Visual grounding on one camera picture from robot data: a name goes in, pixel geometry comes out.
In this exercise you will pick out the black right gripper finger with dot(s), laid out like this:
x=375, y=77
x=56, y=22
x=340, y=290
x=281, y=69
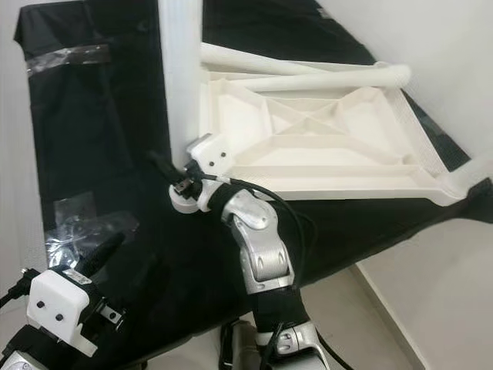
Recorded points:
x=164, y=166

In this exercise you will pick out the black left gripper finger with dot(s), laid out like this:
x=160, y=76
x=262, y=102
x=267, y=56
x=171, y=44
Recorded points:
x=104, y=254

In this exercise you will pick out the white plastic table leg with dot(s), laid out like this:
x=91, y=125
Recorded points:
x=347, y=77
x=181, y=77
x=474, y=173
x=262, y=63

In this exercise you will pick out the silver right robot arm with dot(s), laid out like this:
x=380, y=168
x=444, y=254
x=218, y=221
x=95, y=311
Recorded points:
x=262, y=247

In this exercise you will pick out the white plastic children table top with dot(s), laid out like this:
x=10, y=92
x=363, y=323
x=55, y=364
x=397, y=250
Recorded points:
x=323, y=154

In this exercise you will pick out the clear plastic tape piece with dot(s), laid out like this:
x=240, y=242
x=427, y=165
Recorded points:
x=85, y=227
x=69, y=58

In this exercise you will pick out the black tablecloth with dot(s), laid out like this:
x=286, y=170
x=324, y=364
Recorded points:
x=108, y=139

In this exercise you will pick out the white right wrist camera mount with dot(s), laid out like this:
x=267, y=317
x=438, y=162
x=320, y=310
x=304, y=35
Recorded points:
x=209, y=153

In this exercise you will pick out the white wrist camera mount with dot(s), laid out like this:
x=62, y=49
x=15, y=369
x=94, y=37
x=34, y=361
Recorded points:
x=58, y=304
x=209, y=153

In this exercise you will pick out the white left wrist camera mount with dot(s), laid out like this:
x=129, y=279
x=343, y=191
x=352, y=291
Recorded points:
x=58, y=304

